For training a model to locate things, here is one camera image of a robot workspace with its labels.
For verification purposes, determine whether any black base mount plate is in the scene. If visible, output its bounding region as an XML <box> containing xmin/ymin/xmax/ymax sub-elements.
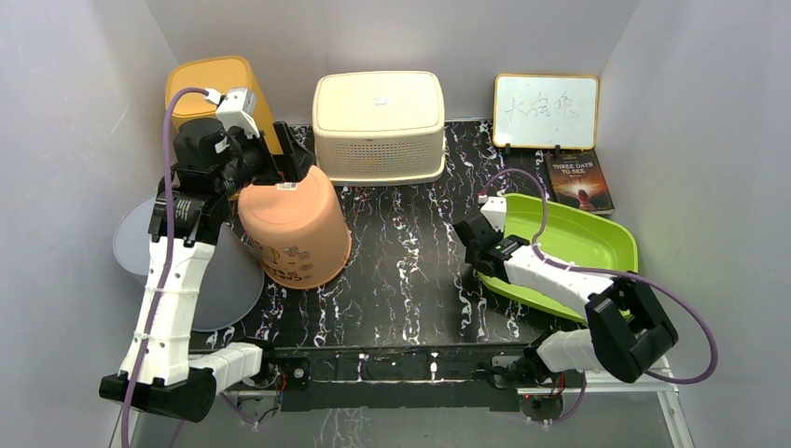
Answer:
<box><xmin>219</xmin><ymin>345</ymin><xmax>589</xmax><ymax>415</ymax></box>

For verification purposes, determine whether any grey and tan bucket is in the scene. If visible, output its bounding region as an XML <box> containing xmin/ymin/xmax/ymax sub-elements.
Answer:
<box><xmin>113</xmin><ymin>196</ymin><xmax>265</xmax><ymax>332</ymax></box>

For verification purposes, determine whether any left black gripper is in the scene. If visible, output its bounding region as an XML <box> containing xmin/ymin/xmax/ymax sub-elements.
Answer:
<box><xmin>215</xmin><ymin>122</ymin><xmax>314</xmax><ymax>199</ymax></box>

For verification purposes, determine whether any cream perforated basket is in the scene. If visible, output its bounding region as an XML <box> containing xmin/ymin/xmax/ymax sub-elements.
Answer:
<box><xmin>312</xmin><ymin>71</ymin><xmax>446</xmax><ymax>187</ymax></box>

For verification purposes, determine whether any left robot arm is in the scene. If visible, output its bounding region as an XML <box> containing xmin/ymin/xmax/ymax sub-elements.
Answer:
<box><xmin>99</xmin><ymin>119</ymin><xmax>314</xmax><ymax>424</ymax></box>

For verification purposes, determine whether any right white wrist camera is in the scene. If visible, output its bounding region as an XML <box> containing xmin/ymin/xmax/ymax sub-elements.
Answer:
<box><xmin>478</xmin><ymin>194</ymin><xmax>507</xmax><ymax>232</ymax></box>

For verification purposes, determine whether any aluminium rail frame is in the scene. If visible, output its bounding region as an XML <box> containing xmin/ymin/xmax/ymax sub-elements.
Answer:
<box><xmin>100</xmin><ymin>343</ymin><xmax>679</xmax><ymax>447</ymax></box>

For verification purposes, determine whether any green plastic tray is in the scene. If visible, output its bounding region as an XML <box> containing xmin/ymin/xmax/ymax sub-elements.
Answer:
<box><xmin>479</xmin><ymin>193</ymin><xmax>639</xmax><ymax>323</ymax></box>

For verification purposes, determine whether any orange paper bucket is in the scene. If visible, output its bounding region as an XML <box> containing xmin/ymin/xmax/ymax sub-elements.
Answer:
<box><xmin>238</xmin><ymin>166</ymin><xmax>352</xmax><ymax>290</ymax></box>

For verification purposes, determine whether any orange mesh basket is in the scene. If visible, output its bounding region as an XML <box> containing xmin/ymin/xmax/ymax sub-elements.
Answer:
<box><xmin>165</xmin><ymin>56</ymin><xmax>280</xmax><ymax>149</ymax></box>

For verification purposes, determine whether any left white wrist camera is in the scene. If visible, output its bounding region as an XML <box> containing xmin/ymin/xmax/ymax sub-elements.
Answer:
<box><xmin>204</xmin><ymin>88</ymin><xmax>261</xmax><ymax>138</ymax></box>

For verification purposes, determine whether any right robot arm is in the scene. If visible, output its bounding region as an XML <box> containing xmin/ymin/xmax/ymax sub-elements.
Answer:
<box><xmin>452</xmin><ymin>212</ymin><xmax>678</xmax><ymax>386</ymax></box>

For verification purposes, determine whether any dark book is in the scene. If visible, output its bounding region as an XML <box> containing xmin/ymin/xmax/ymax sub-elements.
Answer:
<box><xmin>546</xmin><ymin>149</ymin><xmax>615</xmax><ymax>217</ymax></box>

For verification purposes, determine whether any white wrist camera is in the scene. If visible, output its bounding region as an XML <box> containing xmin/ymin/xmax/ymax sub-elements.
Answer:
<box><xmin>204</xmin><ymin>88</ymin><xmax>261</xmax><ymax>138</ymax></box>
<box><xmin>478</xmin><ymin>194</ymin><xmax>507</xmax><ymax>232</ymax></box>

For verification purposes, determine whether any small whiteboard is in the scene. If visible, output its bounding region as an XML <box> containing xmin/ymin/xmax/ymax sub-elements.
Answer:
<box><xmin>492</xmin><ymin>74</ymin><xmax>600</xmax><ymax>150</ymax></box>

